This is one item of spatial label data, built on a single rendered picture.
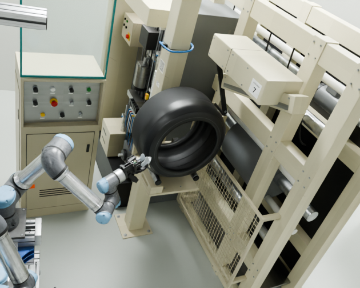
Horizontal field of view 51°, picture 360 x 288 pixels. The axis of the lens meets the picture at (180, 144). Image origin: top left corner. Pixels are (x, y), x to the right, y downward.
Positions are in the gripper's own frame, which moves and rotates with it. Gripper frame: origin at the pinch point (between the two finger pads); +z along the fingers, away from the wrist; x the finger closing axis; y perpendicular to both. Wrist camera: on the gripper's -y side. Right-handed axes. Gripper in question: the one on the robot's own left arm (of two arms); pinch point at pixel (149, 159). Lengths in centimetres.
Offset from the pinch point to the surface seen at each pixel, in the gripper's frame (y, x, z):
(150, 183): -29.0, 6.7, 4.7
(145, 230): -118, 34, 19
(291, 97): 42, -52, 54
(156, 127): 16.4, 3.3, 9.8
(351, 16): -49, 62, 417
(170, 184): -39.0, 3.6, 19.8
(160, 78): 24, 32, 40
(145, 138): 9.3, 7.7, 4.4
